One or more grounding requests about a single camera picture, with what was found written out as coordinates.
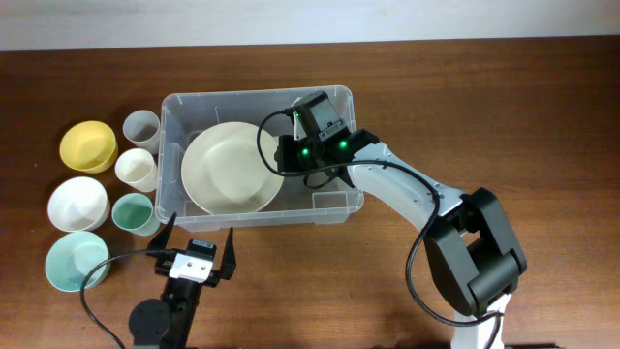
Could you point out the green cup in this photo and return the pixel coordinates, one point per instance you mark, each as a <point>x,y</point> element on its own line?
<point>134,213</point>

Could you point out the cream cup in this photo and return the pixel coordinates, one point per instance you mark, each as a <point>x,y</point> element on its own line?
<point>137,168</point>

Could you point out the white bowl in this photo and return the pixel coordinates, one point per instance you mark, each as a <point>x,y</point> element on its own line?
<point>78,204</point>

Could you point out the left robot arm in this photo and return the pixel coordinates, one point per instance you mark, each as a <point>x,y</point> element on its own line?
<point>166,322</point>

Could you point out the mint green bowl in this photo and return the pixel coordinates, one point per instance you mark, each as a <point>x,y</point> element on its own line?
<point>72,257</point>

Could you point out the beige plate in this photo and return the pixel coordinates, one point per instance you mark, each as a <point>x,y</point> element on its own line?
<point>225,169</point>

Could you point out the yellow bowl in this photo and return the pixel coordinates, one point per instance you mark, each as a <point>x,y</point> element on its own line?
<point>89,147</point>

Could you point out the grey cup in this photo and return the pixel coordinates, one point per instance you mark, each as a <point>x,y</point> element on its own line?
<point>143,129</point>

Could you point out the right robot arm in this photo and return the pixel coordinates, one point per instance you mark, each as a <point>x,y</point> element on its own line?
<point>472,251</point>

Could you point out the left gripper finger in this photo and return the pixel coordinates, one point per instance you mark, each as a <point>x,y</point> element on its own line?
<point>159,242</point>
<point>228,264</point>

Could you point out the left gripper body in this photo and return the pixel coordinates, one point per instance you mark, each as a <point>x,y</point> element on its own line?
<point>162,262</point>

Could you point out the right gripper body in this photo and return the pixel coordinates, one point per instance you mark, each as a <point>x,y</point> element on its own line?
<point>298,154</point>

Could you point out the clear plastic storage bin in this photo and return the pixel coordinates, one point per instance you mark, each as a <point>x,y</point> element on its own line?
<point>185,115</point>

